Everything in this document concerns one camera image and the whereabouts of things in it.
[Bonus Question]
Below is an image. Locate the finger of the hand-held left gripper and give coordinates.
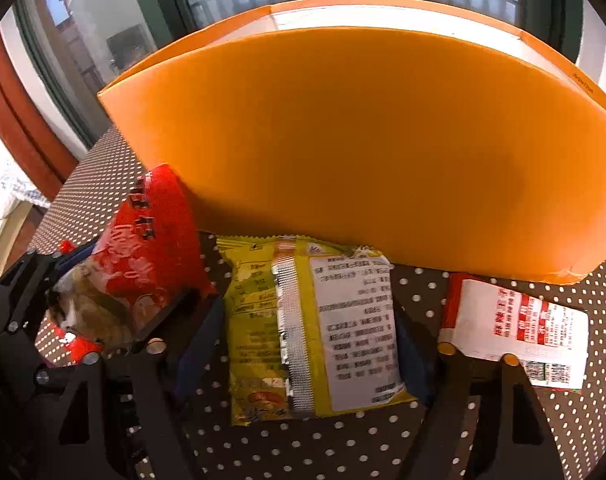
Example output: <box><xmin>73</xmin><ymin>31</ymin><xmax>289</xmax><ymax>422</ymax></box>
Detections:
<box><xmin>0</xmin><ymin>285</ymin><xmax>91</xmax><ymax>441</ymax></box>
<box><xmin>0</xmin><ymin>241</ymin><xmax>102</xmax><ymax>292</ymax></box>

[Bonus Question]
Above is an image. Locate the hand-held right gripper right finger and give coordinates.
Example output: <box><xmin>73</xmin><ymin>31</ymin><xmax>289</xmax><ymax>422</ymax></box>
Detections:
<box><xmin>394</xmin><ymin>317</ymin><xmax>568</xmax><ymax>480</ymax></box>

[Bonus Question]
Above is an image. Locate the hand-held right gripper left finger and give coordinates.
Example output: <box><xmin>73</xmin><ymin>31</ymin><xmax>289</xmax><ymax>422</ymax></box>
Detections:
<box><xmin>38</xmin><ymin>292</ymin><xmax>228</xmax><ymax>480</ymax></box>

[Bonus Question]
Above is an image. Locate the yellow snack packet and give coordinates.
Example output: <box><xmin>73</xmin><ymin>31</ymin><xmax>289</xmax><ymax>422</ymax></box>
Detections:
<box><xmin>215</xmin><ymin>235</ymin><xmax>418</xmax><ymax>427</ymax></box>

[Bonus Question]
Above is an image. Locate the orange cardboard box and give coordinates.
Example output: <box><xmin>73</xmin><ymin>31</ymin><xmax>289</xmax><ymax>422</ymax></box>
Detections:
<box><xmin>98</xmin><ymin>0</ymin><xmax>606</xmax><ymax>286</ymax></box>

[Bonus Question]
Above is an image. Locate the white red printed snack packet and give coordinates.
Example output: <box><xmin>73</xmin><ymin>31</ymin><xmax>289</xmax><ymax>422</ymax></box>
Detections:
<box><xmin>437</xmin><ymin>272</ymin><xmax>590</xmax><ymax>392</ymax></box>

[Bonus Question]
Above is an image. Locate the brown polka dot tablecloth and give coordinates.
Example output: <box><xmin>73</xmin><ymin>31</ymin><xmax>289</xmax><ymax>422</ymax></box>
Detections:
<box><xmin>28</xmin><ymin>125</ymin><xmax>606</xmax><ymax>480</ymax></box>

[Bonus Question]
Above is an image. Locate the orange brown curtain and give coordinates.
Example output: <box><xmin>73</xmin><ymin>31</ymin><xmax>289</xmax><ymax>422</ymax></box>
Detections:
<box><xmin>0</xmin><ymin>30</ymin><xmax>78</xmax><ymax>201</ymax></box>

